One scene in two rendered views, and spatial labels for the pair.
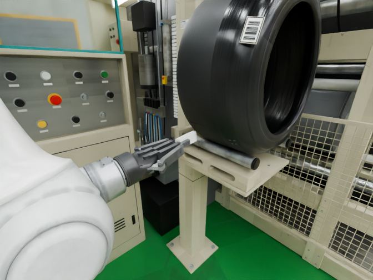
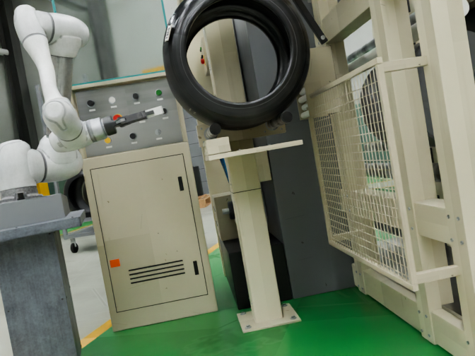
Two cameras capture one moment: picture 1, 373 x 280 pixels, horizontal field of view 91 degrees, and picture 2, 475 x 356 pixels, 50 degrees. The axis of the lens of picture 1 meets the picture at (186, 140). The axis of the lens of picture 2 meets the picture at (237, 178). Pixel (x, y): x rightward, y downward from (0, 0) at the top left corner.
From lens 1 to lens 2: 1.79 m
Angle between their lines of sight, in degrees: 40
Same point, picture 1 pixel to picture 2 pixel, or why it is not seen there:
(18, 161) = (54, 95)
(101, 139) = (154, 155)
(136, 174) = (109, 123)
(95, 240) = (61, 106)
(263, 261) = (351, 333)
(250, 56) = (170, 46)
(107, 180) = (92, 123)
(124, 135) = (177, 152)
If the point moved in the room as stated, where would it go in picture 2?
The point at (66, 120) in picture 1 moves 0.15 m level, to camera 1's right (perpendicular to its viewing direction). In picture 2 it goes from (126, 138) to (146, 133)
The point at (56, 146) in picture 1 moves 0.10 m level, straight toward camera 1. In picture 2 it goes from (115, 158) to (111, 158)
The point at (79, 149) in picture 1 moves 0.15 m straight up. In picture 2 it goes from (133, 163) to (128, 134)
